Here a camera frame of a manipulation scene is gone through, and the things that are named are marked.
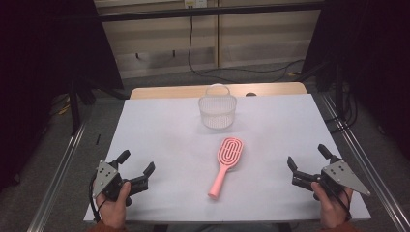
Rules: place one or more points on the person's right hand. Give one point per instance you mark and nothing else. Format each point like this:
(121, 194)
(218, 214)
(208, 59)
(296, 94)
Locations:
(335, 209)

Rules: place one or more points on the pink hairbrush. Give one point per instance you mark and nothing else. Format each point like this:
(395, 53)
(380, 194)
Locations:
(220, 179)

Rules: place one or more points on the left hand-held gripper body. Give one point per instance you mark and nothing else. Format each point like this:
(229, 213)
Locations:
(108, 180)

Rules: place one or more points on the long desk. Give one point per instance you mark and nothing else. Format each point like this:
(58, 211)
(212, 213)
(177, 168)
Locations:
(225, 10)

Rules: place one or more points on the white plastic basket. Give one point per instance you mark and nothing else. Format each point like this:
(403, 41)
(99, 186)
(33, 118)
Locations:
(217, 119)

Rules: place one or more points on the black curtain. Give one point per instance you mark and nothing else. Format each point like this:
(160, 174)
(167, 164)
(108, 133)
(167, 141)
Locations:
(370, 48)
(38, 64)

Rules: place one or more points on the dark table grommet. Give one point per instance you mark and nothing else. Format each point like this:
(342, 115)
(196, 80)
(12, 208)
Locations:
(250, 94)

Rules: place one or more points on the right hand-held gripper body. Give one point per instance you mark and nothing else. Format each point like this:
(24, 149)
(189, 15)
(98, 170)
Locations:
(341, 175)

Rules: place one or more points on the white table sheet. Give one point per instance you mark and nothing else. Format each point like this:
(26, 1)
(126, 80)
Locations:
(167, 135)

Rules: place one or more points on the white wall outlet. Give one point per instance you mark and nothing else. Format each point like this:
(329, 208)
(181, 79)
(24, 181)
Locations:
(195, 3)

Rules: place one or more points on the person's left hand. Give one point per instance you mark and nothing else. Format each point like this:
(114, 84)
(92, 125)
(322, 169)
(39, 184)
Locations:
(112, 212)

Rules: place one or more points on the metal floor rail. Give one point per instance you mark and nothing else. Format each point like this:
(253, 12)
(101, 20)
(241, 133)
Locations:
(374, 170)
(55, 183)

